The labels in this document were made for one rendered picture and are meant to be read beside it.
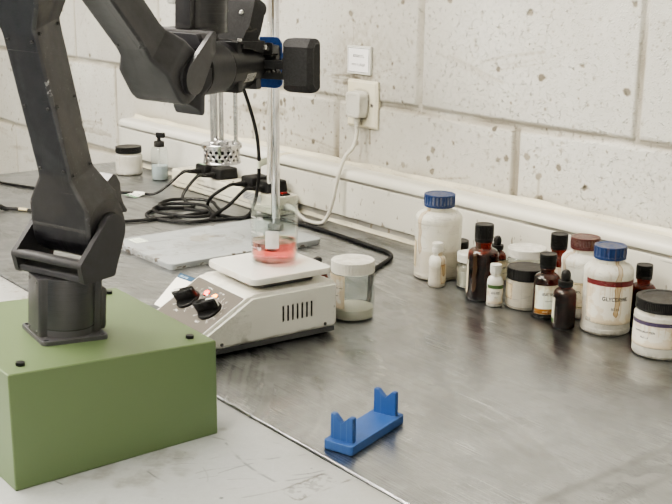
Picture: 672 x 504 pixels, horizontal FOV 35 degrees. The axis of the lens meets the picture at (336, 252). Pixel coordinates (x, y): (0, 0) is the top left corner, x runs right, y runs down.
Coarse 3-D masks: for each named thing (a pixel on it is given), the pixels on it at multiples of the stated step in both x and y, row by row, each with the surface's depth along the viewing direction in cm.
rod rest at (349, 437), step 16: (384, 400) 110; (336, 416) 104; (352, 416) 103; (368, 416) 110; (384, 416) 110; (400, 416) 110; (336, 432) 104; (352, 432) 103; (368, 432) 106; (384, 432) 107; (336, 448) 104; (352, 448) 103
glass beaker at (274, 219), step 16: (256, 208) 135; (272, 208) 134; (288, 208) 135; (256, 224) 136; (272, 224) 135; (288, 224) 135; (256, 240) 136; (272, 240) 135; (288, 240) 136; (256, 256) 137; (272, 256) 136; (288, 256) 136
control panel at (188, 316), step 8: (200, 280) 138; (200, 288) 137; (208, 288) 136; (216, 288) 135; (200, 296) 135; (208, 296) 134; (224, 296) 132; (232, 296) 132; (168, 304) 137; (224, 304) 131; (232, 304) 130; (168, 312) 135; (176, 312) 134; (184, 312) 133; (192, 312) 133; (224, 312) 129; (184, 320) 132; (192, 320) 131; (200, 320) 130; (208, 320) 129; (216, 320) 129; (192, 328) 129; (200, 328) 129; (208, 328) 128
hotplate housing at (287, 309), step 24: (240, 288) 133; (264, 288) 133; (288, 288) 133; (312, 288) 135; (240, 312) 129; (264, 312) 131; (288, 312) 133; (312, 312) 136; (216, 336) 128; (240, 336) 130; (264, 336) 132; (288, 336) 135
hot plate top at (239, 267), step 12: (216, 264) 137; (228, 264) 137; (240, 264) 137; (252, 264) 137; (300, 264) 137; (312, 264) 138; (324, 264) 138; (240, 276) 132; (252, 276) 132; (264, 276) 132; (276, 276) 132; (288, 276) 133; (300, 276) 134; (312, 276) 135
